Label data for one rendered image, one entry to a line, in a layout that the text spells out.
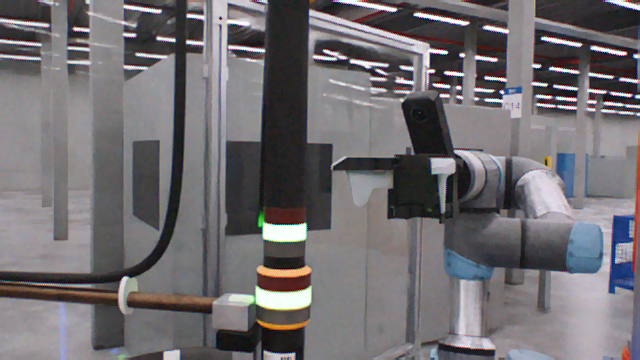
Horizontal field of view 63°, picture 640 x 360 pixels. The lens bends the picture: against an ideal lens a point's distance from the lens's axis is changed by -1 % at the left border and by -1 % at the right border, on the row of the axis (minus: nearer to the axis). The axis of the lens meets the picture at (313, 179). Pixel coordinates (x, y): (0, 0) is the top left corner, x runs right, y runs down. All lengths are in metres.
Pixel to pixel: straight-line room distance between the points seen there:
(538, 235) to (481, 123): 4.16
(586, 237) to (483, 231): 0.14
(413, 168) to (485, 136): 4.35
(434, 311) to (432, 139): 4.16
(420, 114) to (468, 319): 0.59
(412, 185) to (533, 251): 0.24
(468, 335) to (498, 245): 0.38
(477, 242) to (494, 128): 4.28
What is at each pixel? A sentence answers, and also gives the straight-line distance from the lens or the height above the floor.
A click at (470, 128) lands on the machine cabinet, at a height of 1.90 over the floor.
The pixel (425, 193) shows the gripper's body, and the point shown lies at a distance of 0.63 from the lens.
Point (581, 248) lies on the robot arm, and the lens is 0.82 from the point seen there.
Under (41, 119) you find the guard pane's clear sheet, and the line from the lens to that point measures 1.08.
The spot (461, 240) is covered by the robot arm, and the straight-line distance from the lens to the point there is 0.81.
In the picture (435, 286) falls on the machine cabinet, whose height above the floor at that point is 0.53.
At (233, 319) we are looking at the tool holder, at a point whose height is 1.54.
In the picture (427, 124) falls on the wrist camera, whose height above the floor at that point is 1.71.
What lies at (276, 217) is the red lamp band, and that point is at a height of 1.62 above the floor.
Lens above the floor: 1.67
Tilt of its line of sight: 3 degrees down
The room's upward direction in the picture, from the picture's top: 1 degrees clockwise
